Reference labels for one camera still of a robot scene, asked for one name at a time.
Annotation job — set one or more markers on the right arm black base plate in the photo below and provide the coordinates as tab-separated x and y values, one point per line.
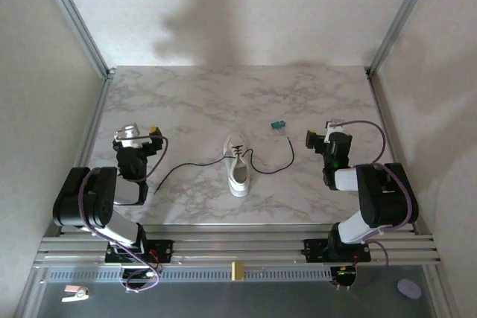
315	251

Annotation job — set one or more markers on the small green clip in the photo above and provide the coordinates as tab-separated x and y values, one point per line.
278	124

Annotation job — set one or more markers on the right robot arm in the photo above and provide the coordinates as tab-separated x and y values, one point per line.
384	195

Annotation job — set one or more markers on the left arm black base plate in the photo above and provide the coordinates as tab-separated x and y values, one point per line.
164	251

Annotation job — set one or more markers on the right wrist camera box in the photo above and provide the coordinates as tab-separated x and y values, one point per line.
332	130

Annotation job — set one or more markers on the aluminium side rail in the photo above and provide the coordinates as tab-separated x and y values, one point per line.
93	128

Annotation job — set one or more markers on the lilac oval pad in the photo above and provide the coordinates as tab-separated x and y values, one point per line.
408	289

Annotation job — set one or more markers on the white sneaker shoe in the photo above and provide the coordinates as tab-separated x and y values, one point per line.
238	173

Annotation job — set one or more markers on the aluminium frame post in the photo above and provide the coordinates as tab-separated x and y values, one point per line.
404	16
74	16

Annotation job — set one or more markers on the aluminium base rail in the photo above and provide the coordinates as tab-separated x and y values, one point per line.
238	249

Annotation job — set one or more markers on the tan block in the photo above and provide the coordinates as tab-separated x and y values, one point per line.
237	271

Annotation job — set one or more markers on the small circuit board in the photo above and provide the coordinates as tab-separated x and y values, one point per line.
344	277
143	275

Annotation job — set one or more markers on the black shoelace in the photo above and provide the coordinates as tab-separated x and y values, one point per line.
194	164

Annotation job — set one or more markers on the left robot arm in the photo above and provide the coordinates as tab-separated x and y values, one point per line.
93	202

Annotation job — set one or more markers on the pink and white tool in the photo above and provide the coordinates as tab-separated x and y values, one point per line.
76	293

